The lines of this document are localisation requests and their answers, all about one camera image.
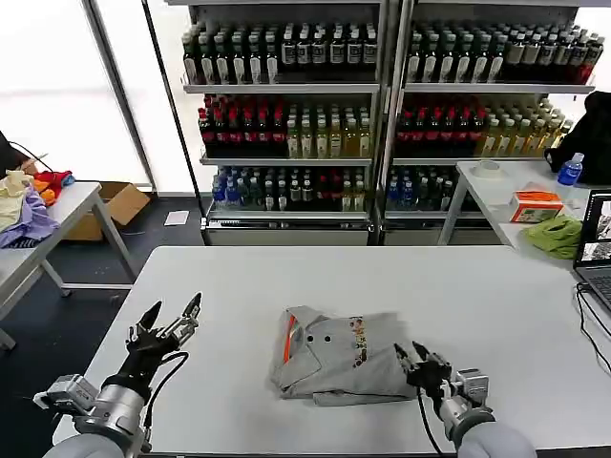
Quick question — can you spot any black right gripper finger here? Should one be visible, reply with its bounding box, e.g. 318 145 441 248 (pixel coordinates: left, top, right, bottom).
411 340 438 367
392 342 418 379

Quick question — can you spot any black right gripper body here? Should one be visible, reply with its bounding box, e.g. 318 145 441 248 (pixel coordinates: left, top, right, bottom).
405 354 454 400

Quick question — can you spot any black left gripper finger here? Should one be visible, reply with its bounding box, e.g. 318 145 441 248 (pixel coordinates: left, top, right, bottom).
125 300 164 344
157 291 203 346

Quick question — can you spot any red cloth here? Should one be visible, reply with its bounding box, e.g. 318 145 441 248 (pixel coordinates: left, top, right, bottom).
32 170 74 198

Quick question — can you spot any grey laptop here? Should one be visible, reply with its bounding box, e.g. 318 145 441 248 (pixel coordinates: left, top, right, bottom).
571 189 611 317

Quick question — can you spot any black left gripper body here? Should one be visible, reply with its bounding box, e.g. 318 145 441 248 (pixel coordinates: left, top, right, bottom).
102 330 176 396

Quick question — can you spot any orange tissue box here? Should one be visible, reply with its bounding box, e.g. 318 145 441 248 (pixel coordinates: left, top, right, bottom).
507 190 566 224

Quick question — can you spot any cream cloth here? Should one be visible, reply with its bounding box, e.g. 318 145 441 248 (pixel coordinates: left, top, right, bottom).
0 170 35 232

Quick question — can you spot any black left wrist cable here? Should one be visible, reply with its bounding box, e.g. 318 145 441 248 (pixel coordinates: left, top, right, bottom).
139 350 191 454

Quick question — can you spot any grey window frame post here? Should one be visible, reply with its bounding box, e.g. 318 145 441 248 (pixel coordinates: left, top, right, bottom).
80 0 159 193

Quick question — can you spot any blue plastic bottle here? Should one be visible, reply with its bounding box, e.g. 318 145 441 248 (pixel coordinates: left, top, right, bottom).
556 152 586 186

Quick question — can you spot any white side table with laptop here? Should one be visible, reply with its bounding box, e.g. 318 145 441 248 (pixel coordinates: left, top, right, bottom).
436 159 611 274

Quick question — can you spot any grey printed t-shirt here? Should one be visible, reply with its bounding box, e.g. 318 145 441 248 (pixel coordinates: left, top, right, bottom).
267 304 433 407

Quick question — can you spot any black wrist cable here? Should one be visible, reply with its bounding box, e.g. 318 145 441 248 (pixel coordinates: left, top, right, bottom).
139 350 191 454
416 385 448 455

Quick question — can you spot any brown cardboard box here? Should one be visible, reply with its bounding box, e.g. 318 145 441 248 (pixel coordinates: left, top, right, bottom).
61 181 152 242

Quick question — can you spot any white side table with clothes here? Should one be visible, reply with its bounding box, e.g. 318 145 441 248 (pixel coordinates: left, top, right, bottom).
0 180 139 354

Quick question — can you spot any green cloth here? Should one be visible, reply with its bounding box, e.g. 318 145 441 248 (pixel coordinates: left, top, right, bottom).
519 214 584 261

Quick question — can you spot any black laptop cable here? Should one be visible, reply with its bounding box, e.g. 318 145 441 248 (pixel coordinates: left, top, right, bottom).
577 281 611 317
575 281 611 373

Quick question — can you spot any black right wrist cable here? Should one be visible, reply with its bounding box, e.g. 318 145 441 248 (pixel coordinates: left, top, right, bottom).
416 385 448 455

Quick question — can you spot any purple cloth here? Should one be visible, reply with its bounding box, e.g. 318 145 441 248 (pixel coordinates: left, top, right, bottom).
0 185 61 250

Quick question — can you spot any black slanted pole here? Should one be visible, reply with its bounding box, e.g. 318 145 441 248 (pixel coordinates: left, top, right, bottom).
141 0 214 247

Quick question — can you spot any shelf rack with bottles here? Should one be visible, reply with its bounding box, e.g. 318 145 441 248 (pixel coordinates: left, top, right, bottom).
164 0 390 247
381 0 603 247

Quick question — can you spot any black backpack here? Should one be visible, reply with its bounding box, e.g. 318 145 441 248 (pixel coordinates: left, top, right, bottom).
543 90 611 187

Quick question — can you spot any black object with cable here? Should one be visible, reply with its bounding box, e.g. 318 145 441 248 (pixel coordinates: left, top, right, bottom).
0 131 50 176

